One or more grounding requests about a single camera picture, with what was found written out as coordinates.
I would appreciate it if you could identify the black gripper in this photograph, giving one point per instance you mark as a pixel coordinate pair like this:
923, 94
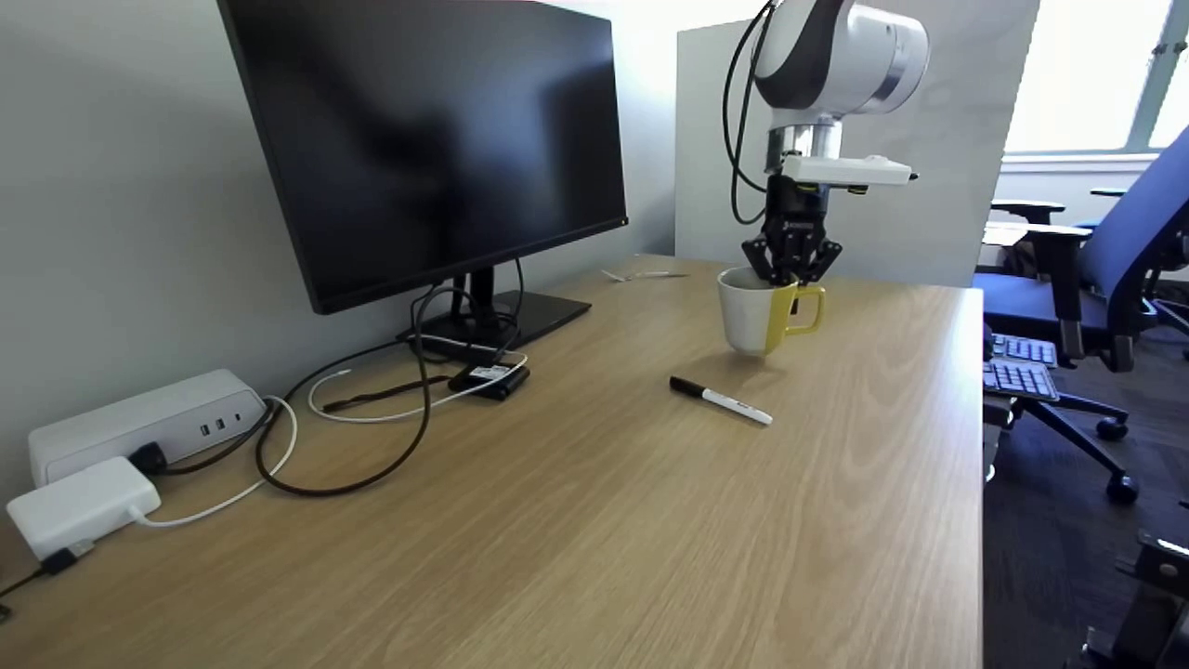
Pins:
792, 218

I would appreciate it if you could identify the yellow mug with white inside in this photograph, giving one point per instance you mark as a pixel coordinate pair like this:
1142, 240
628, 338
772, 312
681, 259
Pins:
747, 322

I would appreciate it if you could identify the white marker with black cap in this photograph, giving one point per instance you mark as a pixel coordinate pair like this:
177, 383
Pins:
731, 404

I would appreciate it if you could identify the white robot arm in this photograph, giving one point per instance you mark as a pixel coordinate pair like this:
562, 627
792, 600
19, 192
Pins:
856, 57

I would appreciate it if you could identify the white foam board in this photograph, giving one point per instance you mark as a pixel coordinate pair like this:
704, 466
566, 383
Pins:
966, 188

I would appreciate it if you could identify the black monitor stand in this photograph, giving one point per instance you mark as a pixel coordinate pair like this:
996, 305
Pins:
520, 319

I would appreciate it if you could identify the small black adapter dongle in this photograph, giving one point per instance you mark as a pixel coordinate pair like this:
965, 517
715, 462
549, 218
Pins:
495, 382

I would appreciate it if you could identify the bright window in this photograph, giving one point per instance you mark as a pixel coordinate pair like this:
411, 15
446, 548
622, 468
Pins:
1078, 77

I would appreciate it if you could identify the blue office chair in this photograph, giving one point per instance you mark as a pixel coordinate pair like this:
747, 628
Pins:
1133, 234

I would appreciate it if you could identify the black computer monitor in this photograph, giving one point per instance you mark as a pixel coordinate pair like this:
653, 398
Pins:
420, 134

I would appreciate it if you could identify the white power strip hub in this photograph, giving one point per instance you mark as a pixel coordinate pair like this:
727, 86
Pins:
134, 421

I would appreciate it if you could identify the white power adapter box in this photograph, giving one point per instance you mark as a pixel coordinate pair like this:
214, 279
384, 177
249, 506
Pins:
79, 506

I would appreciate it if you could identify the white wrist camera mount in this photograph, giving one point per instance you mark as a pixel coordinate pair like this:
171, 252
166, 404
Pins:
842, 167

